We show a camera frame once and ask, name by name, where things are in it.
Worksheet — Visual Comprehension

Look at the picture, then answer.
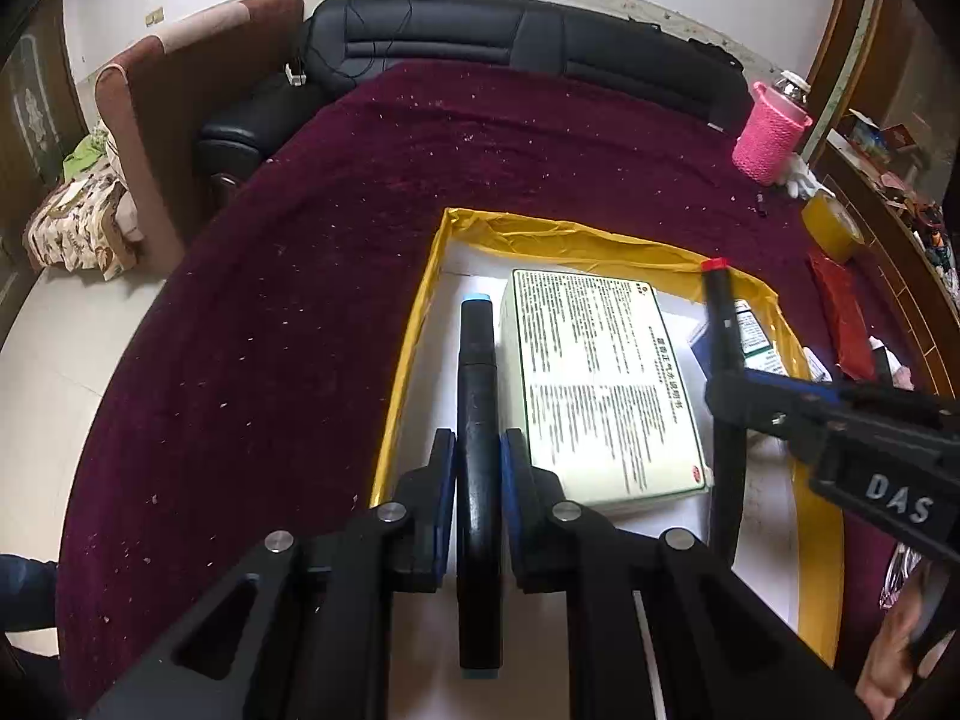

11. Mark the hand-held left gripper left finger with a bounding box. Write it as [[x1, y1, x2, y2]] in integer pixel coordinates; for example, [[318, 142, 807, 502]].
[[86, 429, 458, 720]]

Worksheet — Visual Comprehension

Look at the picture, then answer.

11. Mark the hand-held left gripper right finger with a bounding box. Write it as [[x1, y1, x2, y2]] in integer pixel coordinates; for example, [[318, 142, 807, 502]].
[[501, 427, 878, 720]]

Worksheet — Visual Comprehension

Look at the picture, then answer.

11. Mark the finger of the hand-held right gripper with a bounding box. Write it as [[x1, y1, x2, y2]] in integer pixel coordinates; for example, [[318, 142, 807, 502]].
[[741, 367, 850, 401], [705, 373, 797, 442]]

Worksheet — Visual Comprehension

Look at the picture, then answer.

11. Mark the black marker red cap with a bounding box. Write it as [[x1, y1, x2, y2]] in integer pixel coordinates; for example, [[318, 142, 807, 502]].
[[701, 257, 747, 567]]

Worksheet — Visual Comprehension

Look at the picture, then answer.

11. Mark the black marker blue cap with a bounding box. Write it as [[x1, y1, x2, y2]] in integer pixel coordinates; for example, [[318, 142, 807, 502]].
[[456, 292, 503, 682]]

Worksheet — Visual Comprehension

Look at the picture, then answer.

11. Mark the white tray yellow taped rim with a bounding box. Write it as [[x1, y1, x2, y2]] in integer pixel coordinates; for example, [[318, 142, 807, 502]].
[[369, 206, 845, 668]]

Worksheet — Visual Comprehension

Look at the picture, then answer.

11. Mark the person's right hand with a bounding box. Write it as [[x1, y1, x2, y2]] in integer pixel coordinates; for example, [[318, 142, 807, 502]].
[[855, 585, 960, 720]]

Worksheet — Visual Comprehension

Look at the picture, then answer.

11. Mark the large blue white box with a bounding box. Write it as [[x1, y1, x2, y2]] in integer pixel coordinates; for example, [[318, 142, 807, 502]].
[[688, 319, 811, 391]]

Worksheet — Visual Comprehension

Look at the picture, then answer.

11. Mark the red packet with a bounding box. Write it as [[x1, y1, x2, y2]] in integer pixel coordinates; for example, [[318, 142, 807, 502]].
[[808, 251, 878, 383]]

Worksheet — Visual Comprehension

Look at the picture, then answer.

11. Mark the shiny metal object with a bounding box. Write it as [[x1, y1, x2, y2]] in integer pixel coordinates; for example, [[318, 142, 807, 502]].
[[885, 544, 925, 610]]

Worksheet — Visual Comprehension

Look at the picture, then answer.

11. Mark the green white medicine box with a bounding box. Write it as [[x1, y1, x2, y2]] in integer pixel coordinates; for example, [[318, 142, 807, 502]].
[[499, 268, 711, 517]]

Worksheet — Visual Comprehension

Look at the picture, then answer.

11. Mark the yellow tape roll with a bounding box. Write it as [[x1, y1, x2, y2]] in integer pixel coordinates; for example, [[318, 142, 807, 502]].
[[801, 191, 867, 265]]

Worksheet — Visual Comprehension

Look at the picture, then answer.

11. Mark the white glove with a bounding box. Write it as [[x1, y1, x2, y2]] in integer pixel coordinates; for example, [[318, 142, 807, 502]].
[[780, 157, 833, 200]]

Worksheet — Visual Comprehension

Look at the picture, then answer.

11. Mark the pink knitted bottle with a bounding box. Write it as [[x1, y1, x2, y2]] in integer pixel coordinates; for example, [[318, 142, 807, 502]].
[[732, 69, 815, 187]]

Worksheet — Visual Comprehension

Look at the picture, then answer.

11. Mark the maroon tablecloth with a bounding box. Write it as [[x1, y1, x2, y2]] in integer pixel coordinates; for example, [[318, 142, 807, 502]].
[[56, 60, 946, 706]]

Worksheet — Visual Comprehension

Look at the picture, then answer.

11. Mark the wooden cabinet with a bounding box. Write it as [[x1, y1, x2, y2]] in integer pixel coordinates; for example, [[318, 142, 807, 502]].
[[802, 0, 960, 398]]

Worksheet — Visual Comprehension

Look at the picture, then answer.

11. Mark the person's own leg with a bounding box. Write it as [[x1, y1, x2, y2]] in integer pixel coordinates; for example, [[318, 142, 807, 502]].
[[0, 553, 65, 720]]

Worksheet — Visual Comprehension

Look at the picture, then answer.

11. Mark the black leather sofa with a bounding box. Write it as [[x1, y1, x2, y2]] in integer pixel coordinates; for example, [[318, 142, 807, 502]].
[[196, 0, 747, 203]]

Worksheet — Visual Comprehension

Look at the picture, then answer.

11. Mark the floral blanket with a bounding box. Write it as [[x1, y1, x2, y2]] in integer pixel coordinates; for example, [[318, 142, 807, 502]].
[[22, 131, 143, 282]]

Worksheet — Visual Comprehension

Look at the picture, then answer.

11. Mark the brown armchair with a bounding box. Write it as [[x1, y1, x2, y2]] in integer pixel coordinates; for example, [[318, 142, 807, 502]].
[[94, 0, 305, 267]]

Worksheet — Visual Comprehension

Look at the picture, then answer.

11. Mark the green cloth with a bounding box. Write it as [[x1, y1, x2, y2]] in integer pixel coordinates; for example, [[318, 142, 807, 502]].
[[61, 127, 113, 181]]

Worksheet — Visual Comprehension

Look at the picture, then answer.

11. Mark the wooden glass door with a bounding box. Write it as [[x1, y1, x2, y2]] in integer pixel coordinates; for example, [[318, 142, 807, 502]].
[[0, 0, 91, 338]]

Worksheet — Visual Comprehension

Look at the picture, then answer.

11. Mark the black cable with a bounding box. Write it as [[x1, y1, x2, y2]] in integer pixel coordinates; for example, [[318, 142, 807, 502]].
[[289, 0, 421, 85]]

